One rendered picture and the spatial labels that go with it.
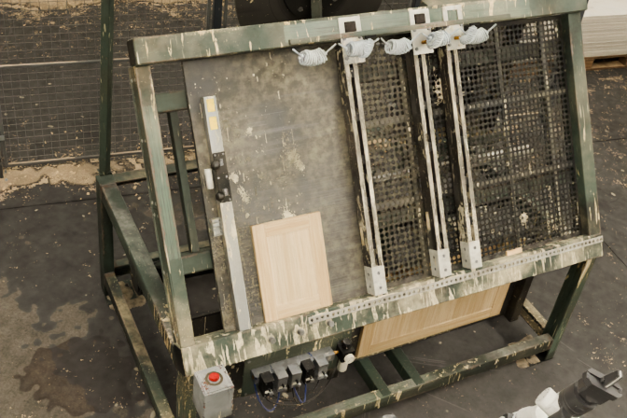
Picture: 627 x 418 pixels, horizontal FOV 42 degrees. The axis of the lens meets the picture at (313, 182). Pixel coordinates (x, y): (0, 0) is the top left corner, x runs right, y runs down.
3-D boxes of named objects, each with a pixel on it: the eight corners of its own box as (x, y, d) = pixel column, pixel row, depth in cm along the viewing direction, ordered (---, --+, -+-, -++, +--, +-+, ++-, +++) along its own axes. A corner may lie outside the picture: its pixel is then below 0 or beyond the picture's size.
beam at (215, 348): (177, 370, 329) (185, 378, 319) (173, 342, 327) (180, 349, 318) (588, 253, 421) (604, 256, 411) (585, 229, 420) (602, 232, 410)
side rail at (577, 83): (573, 233, 416) (589, 236, 406) (551, 16, 402) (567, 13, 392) (585, 229, 419) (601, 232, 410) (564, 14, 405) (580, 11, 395)
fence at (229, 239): (236, 329, 333) (240, 331, 329) (200, 97, 320) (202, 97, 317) (247, 327, 335) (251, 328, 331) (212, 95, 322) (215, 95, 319)
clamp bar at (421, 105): (428, 276, 372) (459, 285, 350) (396, 13, 356) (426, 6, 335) (446, 271, 376) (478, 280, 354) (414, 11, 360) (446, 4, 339)
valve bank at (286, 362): (254, 423, 334) (258, 385, 320) (241, 397, 344) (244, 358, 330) (359, 388, 355) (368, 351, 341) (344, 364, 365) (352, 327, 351)
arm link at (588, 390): (623, 406, 227) (593, 423, 235) (621, 377, 233) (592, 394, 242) (587, 386, 224) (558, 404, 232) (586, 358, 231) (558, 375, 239)
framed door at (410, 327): (355, 355, 412) (356, 358, 411) (372, 276, 380) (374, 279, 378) (496, 311, 450) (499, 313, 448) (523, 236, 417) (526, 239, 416)
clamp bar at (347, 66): (363, 294, 357) (392, 304, 336) (327, 20, 342) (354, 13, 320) (383, 288, 362) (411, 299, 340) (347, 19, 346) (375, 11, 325)
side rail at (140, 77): (173, 341, 328) (181, 349, 318) (127, 68, 313) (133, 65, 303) (188, 338, 330) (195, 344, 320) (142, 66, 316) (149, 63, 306)
